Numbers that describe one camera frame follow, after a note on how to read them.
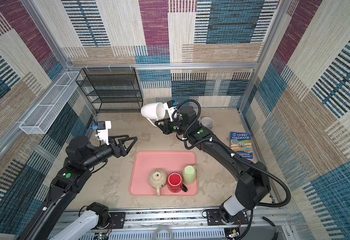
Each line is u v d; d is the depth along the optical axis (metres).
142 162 0.92
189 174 0.78
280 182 0.38
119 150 0.57
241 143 0.99
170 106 0.65
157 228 0.70
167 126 0.69
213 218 0.73
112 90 1.10
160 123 0.72
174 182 0.78
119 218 0.74
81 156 0.48
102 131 0.56
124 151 0.56
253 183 0.42
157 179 0.78
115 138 0.64
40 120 0.71
